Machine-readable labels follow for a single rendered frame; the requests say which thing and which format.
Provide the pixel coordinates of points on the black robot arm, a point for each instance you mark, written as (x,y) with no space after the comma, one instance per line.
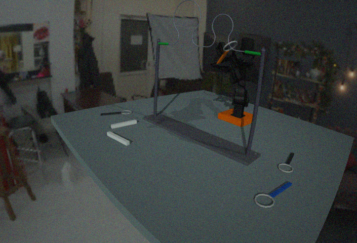
(240,99)

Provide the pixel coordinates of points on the orange handle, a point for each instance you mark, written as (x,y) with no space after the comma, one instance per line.
(226,51)

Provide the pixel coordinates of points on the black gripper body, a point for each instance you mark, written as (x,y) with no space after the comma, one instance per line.
(236,76)

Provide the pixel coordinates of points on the white rectangular bar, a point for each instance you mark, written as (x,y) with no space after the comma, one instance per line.
(126,123)
(118,138)

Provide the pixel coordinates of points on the grey loop with blue handle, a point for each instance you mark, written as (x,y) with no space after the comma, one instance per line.
(272,195)

